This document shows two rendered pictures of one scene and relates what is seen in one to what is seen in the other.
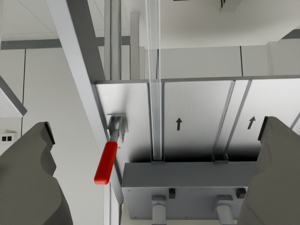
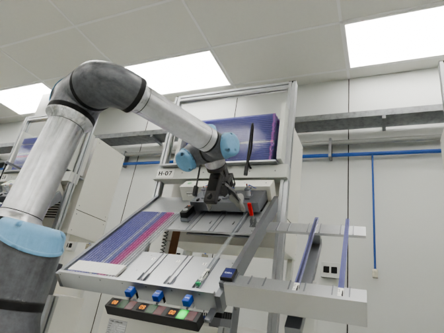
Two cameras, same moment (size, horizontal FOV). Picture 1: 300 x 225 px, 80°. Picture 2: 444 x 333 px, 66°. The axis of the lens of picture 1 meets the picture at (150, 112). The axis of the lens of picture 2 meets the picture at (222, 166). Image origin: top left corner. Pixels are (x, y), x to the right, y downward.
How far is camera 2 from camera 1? 123 cm
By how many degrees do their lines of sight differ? 40
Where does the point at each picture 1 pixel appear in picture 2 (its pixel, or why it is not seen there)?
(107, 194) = (284, 200)
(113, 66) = (275, 272)
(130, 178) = (255, 205)
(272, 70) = not seen: hidden behind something
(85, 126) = (420, 296)
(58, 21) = (250, 242)
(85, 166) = (415, 237)
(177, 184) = not seen: hidden behind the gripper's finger
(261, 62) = not seen: outside the picture
